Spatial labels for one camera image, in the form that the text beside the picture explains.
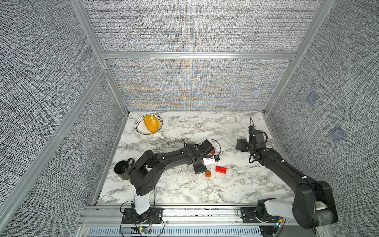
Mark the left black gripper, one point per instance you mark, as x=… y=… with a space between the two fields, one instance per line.
x=202 y=170

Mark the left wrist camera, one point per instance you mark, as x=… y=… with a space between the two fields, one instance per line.
x=211 y=160

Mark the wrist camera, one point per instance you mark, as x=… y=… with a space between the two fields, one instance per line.
x=251 y=137
x=211 y=160

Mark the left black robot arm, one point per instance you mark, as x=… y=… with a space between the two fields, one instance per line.
x=145 y=173

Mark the white slotted cable duct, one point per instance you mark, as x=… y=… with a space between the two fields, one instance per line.
x=178 y=231

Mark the yellow orange sponge ball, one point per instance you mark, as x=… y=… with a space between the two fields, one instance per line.
x=151 y=123

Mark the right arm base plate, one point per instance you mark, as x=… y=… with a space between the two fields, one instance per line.
x=250 y=215

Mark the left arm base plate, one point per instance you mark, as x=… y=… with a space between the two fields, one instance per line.
x=151 y=216

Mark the black cup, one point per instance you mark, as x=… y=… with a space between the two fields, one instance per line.
x=122 y=168

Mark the aluminium front rail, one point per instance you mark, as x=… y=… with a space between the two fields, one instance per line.
x=176 y=214

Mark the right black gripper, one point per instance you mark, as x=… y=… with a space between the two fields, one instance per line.
x=243 y=142

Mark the striped white bowl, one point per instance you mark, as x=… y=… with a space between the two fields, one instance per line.
x=140 y=125

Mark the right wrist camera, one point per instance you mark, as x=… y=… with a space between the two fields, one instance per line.
x=251 y=137

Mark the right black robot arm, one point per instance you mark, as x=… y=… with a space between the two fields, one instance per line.
x=313 y=205

